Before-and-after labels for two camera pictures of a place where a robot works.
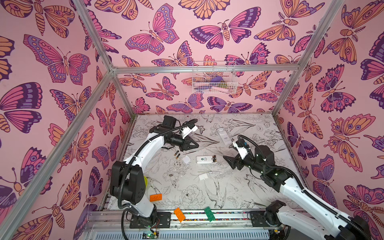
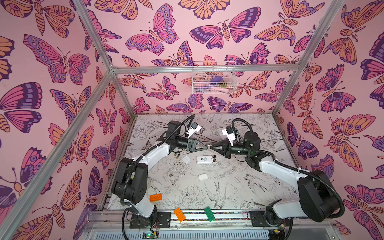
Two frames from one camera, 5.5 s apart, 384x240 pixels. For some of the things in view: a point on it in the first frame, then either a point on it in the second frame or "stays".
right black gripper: (240, 162) -> (226, 149)
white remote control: (207, 159) stays
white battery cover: (203, 176) stays
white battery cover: (186, 159) stays
